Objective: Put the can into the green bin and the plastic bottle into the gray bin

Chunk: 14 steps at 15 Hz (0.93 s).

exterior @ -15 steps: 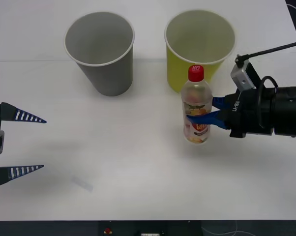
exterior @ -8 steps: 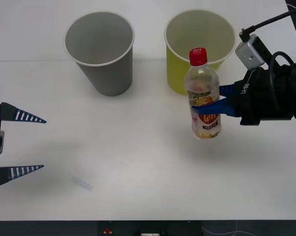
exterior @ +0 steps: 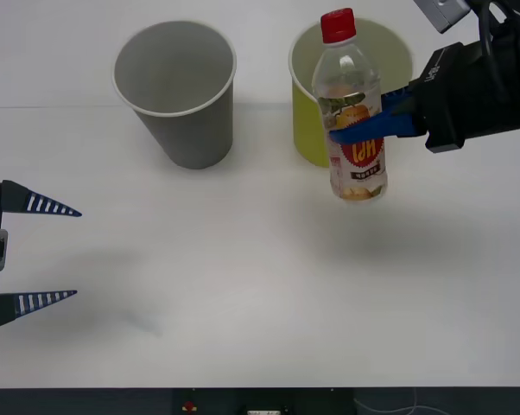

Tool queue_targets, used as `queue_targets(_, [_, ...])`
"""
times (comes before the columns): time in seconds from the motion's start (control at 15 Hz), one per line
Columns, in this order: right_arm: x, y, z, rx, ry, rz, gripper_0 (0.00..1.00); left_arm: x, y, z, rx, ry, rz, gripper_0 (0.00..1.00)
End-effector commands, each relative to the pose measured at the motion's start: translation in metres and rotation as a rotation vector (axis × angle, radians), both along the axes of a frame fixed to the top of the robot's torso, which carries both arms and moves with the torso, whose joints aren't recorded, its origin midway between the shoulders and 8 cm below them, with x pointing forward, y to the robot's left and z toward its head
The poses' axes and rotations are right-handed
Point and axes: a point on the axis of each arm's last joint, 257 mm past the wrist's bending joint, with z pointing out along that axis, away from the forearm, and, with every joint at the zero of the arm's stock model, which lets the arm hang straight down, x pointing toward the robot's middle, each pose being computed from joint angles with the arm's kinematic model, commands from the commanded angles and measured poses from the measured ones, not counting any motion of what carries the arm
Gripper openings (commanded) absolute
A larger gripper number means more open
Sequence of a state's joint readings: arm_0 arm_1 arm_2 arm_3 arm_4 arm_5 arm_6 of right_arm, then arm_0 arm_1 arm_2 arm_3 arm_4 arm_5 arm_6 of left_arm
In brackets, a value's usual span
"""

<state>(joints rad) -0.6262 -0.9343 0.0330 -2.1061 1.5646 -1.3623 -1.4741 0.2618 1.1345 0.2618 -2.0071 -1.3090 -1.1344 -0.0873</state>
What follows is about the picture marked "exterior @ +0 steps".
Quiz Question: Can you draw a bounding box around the grey plastic bin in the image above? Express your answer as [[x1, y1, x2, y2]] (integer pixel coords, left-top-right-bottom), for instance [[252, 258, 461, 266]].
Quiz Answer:
[[111, 20, 238, 170]]

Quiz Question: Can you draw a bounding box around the yellow-green plastic bin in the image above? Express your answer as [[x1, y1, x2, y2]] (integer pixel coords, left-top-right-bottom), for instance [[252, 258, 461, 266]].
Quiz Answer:
[[288, 16, 415, 169]]

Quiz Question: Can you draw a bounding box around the black robot torso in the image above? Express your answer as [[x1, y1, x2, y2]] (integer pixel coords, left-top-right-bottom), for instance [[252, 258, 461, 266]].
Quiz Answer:
[[173, 387, 356, 415]]

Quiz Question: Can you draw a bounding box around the clear bottle with red cap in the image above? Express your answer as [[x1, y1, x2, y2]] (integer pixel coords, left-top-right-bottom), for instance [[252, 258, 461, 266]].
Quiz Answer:
[[311, 7, 390, 204]]

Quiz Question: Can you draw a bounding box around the white cable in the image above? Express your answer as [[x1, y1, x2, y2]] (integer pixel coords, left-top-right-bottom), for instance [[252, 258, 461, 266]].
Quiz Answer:
[[352, 386, 422, 415]]

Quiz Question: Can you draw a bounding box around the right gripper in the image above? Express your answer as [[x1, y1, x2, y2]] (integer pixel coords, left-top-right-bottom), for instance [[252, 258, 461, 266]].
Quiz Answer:
[[328, 41, 520, 154]]

